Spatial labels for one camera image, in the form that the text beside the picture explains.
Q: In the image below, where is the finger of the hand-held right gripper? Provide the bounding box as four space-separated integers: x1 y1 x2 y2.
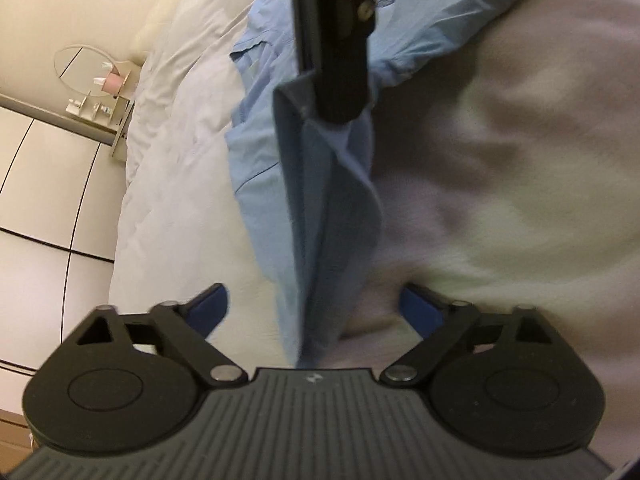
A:
265 0 416 123

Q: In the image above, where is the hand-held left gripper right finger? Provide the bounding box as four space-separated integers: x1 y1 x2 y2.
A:
381 283 566 386

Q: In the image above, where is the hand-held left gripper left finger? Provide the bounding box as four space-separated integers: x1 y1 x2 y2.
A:
65 283 247 387

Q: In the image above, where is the blue shirt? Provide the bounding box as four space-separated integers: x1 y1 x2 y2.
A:
225 0 541 368

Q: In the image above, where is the white bed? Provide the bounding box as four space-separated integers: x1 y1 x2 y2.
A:
107 0 640 461

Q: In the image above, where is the cream pillow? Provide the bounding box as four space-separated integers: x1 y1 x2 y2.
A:
131 0 238 65

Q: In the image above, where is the bedside shelf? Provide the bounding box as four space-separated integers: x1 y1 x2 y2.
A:
65 62 138 161

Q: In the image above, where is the cream panelled wardrobe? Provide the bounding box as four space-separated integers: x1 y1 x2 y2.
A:
0 94 123 411

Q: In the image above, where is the round glass mirror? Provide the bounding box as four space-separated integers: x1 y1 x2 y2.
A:
54 45 121 94

